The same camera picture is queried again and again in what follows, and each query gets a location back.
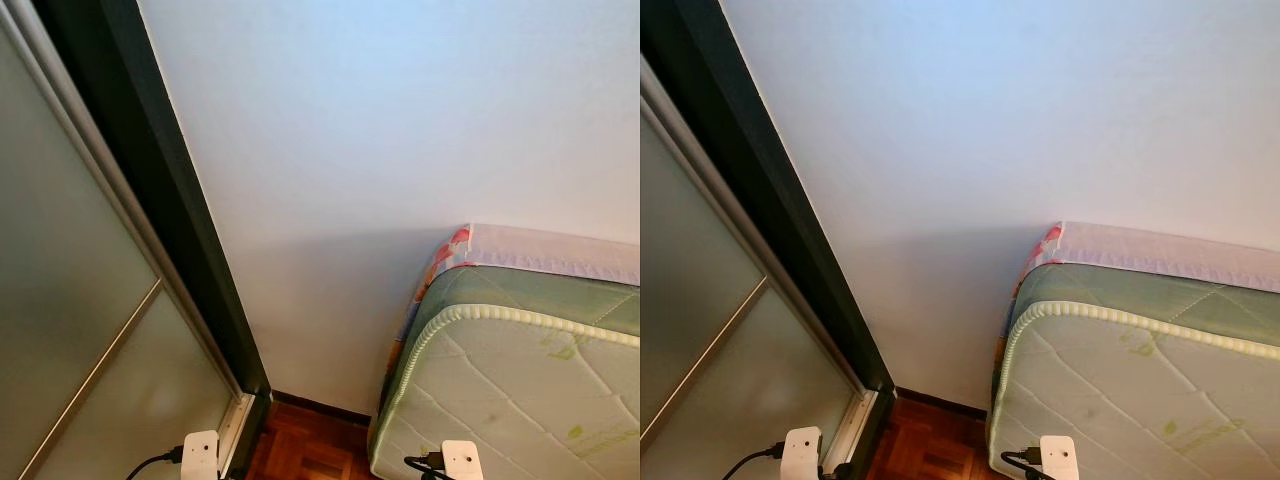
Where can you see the frosted glass wardrobe door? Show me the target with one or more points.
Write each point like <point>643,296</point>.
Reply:
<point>700,350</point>
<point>60,300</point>

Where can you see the dark wooden skirting board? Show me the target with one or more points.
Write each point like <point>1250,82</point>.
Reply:
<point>320,407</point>
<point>940,402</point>

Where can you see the dark wardrobe frame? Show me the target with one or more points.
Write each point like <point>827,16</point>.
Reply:
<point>750,150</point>
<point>150,150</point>

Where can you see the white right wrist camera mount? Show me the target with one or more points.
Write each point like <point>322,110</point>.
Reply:
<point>1059,460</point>
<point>463,462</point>

